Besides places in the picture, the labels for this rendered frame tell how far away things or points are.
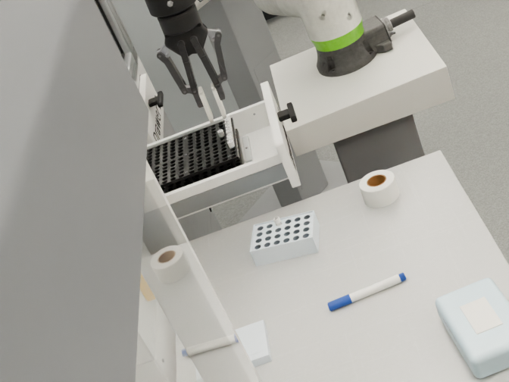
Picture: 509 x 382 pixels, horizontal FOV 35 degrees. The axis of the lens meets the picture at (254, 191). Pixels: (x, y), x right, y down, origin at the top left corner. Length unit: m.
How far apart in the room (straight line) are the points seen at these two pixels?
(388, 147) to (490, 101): 1.35
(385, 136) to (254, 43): 0.83
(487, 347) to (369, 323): 0.23
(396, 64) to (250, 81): 0.90
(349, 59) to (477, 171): 1.12
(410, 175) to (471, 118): 1.61
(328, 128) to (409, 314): 0.60
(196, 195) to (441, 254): 0.50
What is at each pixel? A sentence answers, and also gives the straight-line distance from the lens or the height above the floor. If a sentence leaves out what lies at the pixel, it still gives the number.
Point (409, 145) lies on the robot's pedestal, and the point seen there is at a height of 0.61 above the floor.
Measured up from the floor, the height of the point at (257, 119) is 0.86.
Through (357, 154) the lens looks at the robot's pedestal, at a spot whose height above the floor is 0.64.
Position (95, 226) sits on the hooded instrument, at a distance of 0.50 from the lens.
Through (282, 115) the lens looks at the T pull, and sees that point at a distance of 1.66.
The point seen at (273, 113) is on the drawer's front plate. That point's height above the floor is 0.93.
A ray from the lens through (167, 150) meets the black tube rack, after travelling 1.76.
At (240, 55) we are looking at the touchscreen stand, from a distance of 2.63.
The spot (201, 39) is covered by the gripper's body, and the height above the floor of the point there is 1.14.
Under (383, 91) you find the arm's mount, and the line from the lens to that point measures 1.78.
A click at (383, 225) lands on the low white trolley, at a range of 1.52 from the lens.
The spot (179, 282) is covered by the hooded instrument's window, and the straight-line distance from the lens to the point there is 0.71.
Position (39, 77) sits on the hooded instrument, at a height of 1.51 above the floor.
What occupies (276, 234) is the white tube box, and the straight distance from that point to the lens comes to 1.54.
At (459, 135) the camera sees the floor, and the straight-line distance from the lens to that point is 3.13.
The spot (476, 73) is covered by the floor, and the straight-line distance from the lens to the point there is 3.51.
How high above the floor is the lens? 1.66
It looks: 31 degrees down
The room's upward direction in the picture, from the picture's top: 24 degrees counter-clockwise
